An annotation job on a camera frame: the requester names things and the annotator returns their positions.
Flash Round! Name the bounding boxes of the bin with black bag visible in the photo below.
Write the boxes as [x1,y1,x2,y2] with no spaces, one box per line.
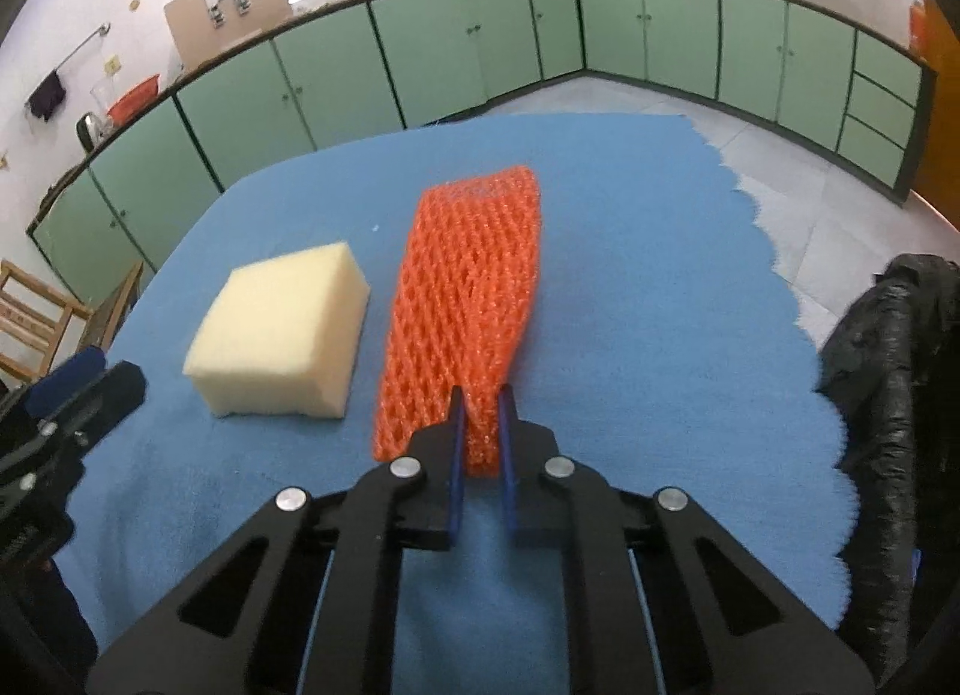
[814,254,960,666]

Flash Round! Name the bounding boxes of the orange wooden door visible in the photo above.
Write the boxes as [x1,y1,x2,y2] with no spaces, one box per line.
[911,0,960,216]

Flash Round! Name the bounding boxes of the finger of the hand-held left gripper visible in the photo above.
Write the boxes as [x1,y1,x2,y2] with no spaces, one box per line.
[75,361,147,445]
[30,348,106,415]

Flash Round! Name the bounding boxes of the orange foam net sleeve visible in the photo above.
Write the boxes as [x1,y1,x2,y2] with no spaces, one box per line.
[371,164,542,478]

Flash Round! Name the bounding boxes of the wooden chair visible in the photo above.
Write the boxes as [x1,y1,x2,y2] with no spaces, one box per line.
[0,258,145,385]

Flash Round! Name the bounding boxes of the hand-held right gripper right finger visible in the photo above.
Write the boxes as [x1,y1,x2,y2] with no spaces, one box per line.
[497,384,875,695]

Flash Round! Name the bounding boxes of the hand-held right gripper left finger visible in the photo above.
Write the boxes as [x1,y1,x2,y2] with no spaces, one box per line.
[88,386,466,695]

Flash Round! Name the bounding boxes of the metal towel rail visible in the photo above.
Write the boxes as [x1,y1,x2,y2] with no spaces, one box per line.
[26,22,112,111]

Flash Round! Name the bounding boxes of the red plastic colander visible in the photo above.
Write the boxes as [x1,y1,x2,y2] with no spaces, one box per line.
[107,72,162,126]

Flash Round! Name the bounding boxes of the dark hanging towel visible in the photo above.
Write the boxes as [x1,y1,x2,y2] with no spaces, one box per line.
[26,70,67,122]

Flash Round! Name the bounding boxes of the pale yellow sponge block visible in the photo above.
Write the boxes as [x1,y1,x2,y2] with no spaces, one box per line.
[182,241,372,420]

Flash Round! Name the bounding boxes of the green base cabinets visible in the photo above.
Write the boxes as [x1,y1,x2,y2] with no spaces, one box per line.
[26,0,938,306]

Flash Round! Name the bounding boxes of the blue table cloth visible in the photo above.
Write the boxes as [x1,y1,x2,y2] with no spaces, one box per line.
[56,111,860,695]

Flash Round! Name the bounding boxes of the brown cardboard box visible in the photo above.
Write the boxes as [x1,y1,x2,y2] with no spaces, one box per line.
[163,0,292,70]

